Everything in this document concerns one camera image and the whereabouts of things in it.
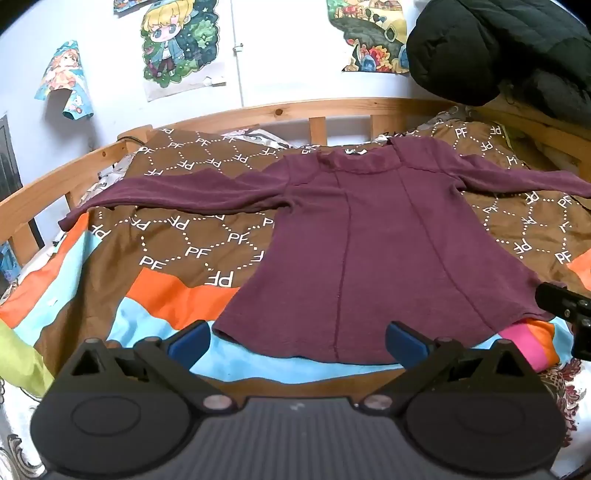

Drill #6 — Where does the maroon long-sleeve shirt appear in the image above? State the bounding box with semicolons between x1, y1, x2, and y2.
58;137;591;365

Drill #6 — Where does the yellow-green cloth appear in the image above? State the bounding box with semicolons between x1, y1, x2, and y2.
0;320;57;398

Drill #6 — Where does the white wall cable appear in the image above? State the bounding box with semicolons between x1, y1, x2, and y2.
229;0;246;108

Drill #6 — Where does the cartoon girl wall poster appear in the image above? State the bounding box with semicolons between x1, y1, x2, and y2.
140;0;228;103

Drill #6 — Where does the small cartoon wall poster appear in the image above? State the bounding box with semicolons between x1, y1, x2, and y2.
113;0;155;18

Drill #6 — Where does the colourful landscape wall poster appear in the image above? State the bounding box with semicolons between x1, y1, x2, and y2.
325;0;411;78

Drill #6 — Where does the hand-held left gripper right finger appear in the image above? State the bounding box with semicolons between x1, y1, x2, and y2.
362;320;539;413

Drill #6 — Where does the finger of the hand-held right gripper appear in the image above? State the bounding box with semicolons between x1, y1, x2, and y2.
571;322;591;360
536;281;591;325

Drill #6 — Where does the brown orange blue printed blanket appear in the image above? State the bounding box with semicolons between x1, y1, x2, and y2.
0;105;591;385

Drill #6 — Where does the black puffer jacket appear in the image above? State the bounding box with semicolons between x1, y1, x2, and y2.
405;0;591;124

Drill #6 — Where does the wooden bed frame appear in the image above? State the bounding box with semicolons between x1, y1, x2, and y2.
0;97;591;259

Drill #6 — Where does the curled cartoon wall poster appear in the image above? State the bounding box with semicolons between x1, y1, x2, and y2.
34;41;96;121

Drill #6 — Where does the dark framed picture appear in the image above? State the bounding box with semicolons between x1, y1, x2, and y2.
0;114;40;243

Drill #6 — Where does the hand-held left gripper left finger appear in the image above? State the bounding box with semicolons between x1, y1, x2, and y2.
58;320;232;413

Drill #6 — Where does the small blue wall poster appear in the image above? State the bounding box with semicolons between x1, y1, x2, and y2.
0;241;22;283

